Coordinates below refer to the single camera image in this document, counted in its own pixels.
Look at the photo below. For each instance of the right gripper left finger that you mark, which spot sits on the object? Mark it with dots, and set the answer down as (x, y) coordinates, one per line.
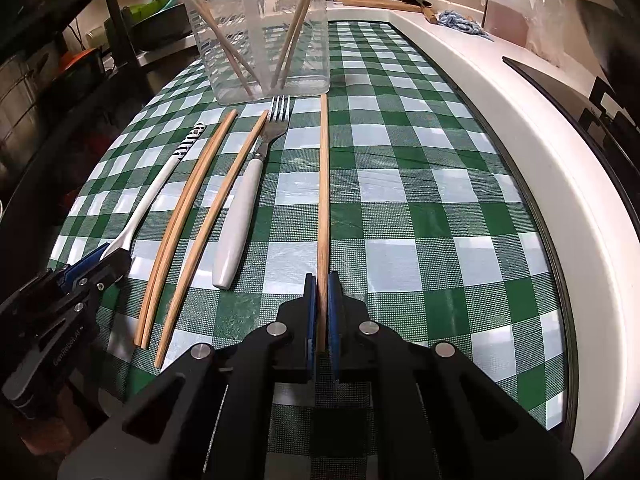
(207, 416)

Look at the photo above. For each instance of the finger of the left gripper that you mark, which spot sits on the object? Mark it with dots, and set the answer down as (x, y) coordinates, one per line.
(70, 274)
(105, 273)

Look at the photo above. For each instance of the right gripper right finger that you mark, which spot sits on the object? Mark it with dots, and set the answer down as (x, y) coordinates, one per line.
(436, 415)

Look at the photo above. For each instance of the white striped spoon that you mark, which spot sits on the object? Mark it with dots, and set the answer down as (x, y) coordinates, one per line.
(124, 239)

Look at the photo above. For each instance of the white handled fork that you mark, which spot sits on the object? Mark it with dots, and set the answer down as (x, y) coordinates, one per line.
(234, 232)

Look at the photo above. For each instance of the black shelf unit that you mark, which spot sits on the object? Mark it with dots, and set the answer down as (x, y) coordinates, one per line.
(65, 65)

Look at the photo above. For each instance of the green checkered tablecloth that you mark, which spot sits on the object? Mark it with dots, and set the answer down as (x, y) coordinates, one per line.
(392, 180)

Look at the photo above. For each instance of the black cooking pot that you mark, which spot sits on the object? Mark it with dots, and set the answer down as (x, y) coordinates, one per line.
(159, 30)

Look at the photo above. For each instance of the green and blue basins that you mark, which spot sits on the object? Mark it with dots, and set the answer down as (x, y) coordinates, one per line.
(139, 12)

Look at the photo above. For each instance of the clear plastic utensil holder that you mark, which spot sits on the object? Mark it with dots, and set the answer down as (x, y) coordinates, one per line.
(257, 29)

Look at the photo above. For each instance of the black gas stove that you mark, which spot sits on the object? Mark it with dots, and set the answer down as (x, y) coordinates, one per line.
(614, 140)

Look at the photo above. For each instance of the round wooden cutting board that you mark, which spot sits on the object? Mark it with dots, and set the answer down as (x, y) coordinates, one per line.
(414, 6)

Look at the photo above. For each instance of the clear plastic bag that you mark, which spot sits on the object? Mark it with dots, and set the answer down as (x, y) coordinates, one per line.
(546, 31)

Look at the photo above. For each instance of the blue rag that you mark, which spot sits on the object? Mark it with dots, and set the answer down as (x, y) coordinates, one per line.
(456, 21)

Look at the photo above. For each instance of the plastic oil jug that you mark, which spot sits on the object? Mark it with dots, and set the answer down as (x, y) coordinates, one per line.
(508, 19)

